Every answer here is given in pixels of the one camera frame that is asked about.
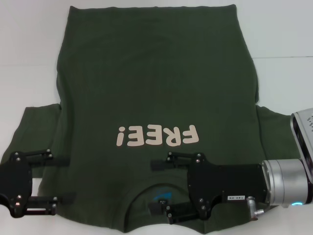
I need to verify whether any dark green FREE t-shirt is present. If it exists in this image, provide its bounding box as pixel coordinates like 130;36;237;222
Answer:
0;4;304;235

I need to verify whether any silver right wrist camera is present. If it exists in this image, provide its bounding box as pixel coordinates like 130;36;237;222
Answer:
290;107;313;184

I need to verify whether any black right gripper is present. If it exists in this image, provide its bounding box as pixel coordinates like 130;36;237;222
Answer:
148;151;269;225

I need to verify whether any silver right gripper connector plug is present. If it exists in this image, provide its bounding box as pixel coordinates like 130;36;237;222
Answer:
246;197;267;219

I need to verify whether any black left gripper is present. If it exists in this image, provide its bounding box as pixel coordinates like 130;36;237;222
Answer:
0;148;75;218

